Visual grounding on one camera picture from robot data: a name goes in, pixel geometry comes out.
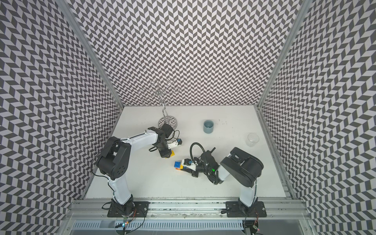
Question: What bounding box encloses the blue lego brick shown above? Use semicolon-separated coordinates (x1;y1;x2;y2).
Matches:
174;161;181;168

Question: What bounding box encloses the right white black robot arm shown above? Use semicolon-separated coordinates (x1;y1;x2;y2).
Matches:
188;147;264;216

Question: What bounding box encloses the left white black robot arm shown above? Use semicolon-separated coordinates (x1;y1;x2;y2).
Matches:
95;124;182;215

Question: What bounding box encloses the chrome mug tree stand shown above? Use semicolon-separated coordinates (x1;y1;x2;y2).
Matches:
140;79;179;130

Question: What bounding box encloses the grey-blue ceramic cup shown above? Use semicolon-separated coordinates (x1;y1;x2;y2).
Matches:
203;120;214;134

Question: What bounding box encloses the clear glass cup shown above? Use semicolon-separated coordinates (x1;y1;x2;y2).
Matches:
246;133;259;147

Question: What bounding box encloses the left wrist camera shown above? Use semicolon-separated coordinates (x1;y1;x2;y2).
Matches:
160;123;182;149

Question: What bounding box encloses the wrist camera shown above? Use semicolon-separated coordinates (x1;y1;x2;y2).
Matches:
160;123;182;149
181;159;197;171

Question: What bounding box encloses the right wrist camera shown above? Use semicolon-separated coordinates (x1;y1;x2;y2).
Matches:
181;159;197;171

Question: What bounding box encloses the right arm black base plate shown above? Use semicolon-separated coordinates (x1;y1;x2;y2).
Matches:
221;201;267;218

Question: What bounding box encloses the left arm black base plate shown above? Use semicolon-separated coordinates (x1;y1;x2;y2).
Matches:
107;201;150;218

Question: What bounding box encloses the white ribbed cable duct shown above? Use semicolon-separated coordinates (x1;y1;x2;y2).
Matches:
72;220;244;231

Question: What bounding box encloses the aluminium front rail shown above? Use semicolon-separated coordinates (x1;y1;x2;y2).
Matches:
63;198;312;221

